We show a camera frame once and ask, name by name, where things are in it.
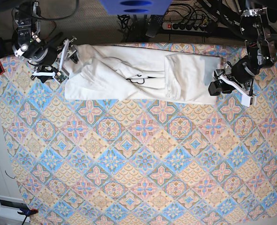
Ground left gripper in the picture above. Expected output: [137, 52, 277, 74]
[208, 58, 256, 107]

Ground patterned tablecloth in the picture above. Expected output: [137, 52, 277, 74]
[0, 56, 277, 225]

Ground white printed T-shirt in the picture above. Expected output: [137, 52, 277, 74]
[64, 45, 221, 105]

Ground blue orange clamp lower left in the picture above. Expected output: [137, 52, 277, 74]
[0, 206, 38, 218]

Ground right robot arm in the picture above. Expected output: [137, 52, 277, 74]
[12, 0, 78, 84]

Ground white wall socket box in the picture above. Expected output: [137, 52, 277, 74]
[0, 195, 28, 222]

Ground black power strip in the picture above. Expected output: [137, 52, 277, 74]
[162, 22, 206, 32]

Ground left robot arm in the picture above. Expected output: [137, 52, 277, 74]
[208, 0, 277, 107]

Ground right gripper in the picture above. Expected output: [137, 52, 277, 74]
[25, 37, 79, 84]

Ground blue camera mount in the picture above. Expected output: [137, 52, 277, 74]
[100, 0, 172, 15]

